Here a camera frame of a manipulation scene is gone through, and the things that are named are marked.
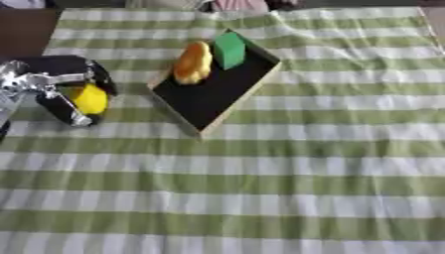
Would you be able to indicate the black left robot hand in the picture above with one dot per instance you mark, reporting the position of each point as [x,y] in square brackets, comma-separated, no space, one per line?
[62,66]

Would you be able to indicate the yellow toy lemon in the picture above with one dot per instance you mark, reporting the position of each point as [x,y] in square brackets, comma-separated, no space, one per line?
[91,98]

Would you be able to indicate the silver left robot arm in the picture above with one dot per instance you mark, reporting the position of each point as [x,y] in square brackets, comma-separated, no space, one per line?
[14,86]

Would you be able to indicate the tan cardboard box black inside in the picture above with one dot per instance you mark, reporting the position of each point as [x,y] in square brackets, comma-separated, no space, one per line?
[214,89]

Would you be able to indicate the orange toy bread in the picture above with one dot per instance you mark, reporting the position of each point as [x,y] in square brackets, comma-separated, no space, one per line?
[193,63]

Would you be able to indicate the green block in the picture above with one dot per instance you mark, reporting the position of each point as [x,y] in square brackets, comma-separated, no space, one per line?
[230,50]

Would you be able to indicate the person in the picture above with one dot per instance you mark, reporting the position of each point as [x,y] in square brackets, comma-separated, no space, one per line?
[232,4]

